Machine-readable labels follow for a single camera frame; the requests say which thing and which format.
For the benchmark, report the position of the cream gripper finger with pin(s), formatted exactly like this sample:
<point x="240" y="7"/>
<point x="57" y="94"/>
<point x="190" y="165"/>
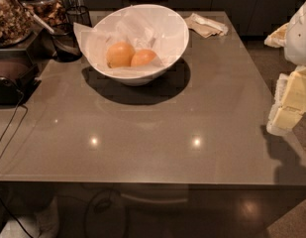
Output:
<point x="277" y="39"/>

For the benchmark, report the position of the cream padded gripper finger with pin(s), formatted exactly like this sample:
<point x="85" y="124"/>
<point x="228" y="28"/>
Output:
<point x="289" y="102"/>

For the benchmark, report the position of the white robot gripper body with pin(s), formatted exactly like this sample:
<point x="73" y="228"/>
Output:
<point x="299" y="39"/>

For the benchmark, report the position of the orange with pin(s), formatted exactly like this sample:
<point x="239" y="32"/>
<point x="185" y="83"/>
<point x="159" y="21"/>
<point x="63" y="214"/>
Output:
<point x="142" y="57"/>
<point x="120" y="54"/>

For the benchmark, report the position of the white paper bowl liner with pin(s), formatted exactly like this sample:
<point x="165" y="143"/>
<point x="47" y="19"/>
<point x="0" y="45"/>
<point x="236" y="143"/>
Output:
<point x="132" y="25"/>

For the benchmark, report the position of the white ceramic bowl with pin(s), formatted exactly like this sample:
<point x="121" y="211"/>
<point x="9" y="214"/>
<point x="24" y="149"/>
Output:
<point x="174" y="37"/>

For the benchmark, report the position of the folded paper napkins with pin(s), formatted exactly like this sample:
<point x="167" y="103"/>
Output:
<point x="205" y="27"/>

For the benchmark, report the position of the black appliance box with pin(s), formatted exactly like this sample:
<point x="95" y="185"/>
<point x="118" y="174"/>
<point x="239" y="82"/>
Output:
<point x="18" y="78"/>

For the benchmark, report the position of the large glass snack jar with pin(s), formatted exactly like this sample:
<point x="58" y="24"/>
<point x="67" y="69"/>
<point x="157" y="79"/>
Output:
<point x="15" y="23"/>

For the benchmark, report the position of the black wire cup holder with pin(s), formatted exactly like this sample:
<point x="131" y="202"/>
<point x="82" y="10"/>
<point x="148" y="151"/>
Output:
<point x="78" y="14"/>

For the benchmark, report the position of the black scoop with white handle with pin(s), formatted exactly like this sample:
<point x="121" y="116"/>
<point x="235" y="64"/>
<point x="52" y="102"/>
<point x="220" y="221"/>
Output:
<point x="63" y="40"/>

